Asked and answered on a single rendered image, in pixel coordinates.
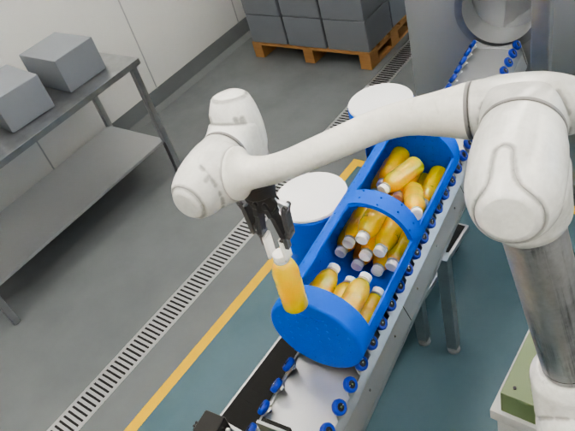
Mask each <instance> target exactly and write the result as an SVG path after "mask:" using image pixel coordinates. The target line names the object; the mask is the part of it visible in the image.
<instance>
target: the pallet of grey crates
mask: <svg viewBox="0 0 575 431"><path fill-rule="evenodd" d="M241 3H242V6H243V9H244V12H245V14H246V19H247V22H248V25H249V28H250V31H251V34H252V39H253V41H252V45H253V48H254V50H255V54H256V56H258V57H266V56H267V55H268V54H269V53H270V52H271V51H273V50H274V49H275V48H276V47H283V48H292V49H301V50H303V53H304V57H305V62H309V63H316V62H317V61H318V60H320V59H321V58H322V57H323V56H324V55H325V54H326V53H327V52H334V53H341V54H350V55H359V60H360V66H361V69H368V70H372V69H373V68H374V67H375V66H376V65H377V64H378V63H379V62H380V61H381V60H382V59H383V58H384V57H385V56H386V55H387V54H388V53H389V52H390V51H391V50H392V49H393V48H394V47H395V46H396V45H397V44H398V43H399V41H400V40H401V39H402V38H403V37H404V36H405V35H406V34H407V33H408V26H407V19H406V6H405V0H241Z"/></svg>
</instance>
